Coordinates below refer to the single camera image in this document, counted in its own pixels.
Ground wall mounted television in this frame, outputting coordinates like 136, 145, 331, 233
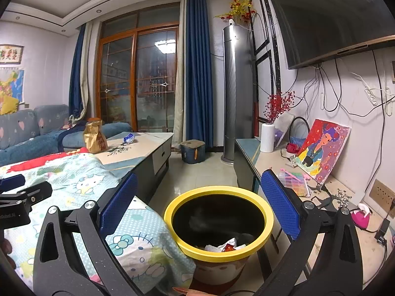
265, 0, 395, 70

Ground yellow rimmed black bin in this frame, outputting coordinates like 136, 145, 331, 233
163, 185, 274, 286

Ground black cable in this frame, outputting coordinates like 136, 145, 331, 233
304, 58, 395, 118

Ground gold wall socket panel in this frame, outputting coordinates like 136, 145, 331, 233
368, 178, 395, 212

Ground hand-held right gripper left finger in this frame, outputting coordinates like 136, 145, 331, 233
32, 172, 144, 296

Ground silver tower air conditioner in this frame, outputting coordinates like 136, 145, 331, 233
220, 23, 257, 165

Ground black power adapter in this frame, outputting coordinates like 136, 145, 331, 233
374, 218, 393, 245

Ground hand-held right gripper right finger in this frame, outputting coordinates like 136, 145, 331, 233
261, 169, 364, 296

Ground blue grey sofa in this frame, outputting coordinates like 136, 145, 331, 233
0, 104, 134, 167

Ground yellow red artificial flowers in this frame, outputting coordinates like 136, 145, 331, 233
214, 0, 257, 26

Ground beige curtain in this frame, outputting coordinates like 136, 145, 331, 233
172, 0, 189, 144
79, 21, 100, 121

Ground white power strip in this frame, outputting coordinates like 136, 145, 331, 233
363, 86, 379, 106

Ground black handled basket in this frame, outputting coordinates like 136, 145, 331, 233
285, 116, 311, 155

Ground television cabinet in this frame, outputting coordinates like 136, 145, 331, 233
233, 136, 390, 288

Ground red blanket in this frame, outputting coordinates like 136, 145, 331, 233
5, 147, 91, 174

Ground black wall frame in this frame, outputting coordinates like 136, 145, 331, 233
254, 49, 282, 123
248, 0, 271, 56

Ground white plastic bag orange print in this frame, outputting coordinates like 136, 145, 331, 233
204, 237, 239, 252

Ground blue storage stool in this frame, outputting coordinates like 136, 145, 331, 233
179, 140, 206, 165

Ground colourful portrait painting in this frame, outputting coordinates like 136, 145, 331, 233
293, 118, 352, 186

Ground person's left hand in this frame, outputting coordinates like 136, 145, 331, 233
2, 239, 17, 269

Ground gold paper bag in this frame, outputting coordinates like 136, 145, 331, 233
82, 117, 109, 155

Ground cartoon printed blanket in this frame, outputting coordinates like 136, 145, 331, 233
0, 152, 197, 288

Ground colourful bead box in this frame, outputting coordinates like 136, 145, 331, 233
277, 167, 311, 198

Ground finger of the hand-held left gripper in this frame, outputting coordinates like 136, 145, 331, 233
0, 181, 54, 213
0, 173, 26, 195

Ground red berry branches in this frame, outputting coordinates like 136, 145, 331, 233
265, 90, 296, 126

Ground blue curtain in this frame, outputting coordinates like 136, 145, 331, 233
68, 22, 87, 121
184, 0, 214, 149

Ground framed embroidery picture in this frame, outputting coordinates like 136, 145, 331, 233
0, 43, 25, 66

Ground marble top coffee table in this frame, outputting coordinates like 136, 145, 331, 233
92, 131, 175, 204

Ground colourful country map poster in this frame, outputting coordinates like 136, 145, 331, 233
0, 69, 26, 104

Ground yellow cushion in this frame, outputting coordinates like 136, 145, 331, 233
0, 93, 20, 117

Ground pink spray bottle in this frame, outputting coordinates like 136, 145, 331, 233
350, 203, 375, 231

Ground wooden framed glass door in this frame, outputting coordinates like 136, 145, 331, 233
95, 9, 181, 134

